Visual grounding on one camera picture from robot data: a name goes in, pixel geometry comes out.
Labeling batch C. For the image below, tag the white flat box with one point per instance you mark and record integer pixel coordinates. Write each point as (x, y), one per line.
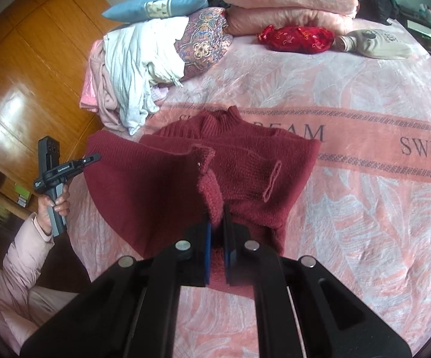
(426, 31)

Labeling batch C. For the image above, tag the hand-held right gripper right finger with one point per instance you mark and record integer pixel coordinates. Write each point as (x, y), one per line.
(228, 246)

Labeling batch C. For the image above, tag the white garment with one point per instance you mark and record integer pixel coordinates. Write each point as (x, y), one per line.
(129, 71)

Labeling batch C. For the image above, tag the beige hot water bottle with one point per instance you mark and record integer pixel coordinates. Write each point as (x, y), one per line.
(379, 44)

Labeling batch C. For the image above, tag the person's left hand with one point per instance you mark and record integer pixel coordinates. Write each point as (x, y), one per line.
(44, 214)

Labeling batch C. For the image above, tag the pale pink garment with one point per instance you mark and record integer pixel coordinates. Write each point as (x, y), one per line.
(99, 89)

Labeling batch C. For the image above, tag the blue pillow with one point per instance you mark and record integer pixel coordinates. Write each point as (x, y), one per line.
(133, 9)

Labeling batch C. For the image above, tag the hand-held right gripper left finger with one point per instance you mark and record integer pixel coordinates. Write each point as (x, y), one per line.
(208, 250)

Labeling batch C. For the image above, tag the paisley pillow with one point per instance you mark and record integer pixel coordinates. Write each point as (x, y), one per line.
(204, 44)

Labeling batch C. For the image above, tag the person's left forearm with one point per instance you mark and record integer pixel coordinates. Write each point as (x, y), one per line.
(21, 253)

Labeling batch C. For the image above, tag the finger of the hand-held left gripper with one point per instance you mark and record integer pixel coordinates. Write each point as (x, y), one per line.
(91, 158)

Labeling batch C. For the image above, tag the pink printed blanket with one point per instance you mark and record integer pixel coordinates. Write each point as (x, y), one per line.
(349, 231)

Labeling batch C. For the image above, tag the dark red knit sweater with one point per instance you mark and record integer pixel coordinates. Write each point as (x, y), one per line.
(144, 194)

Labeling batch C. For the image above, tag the red embroidered pouch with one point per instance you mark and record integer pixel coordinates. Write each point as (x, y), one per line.
(297, 37)

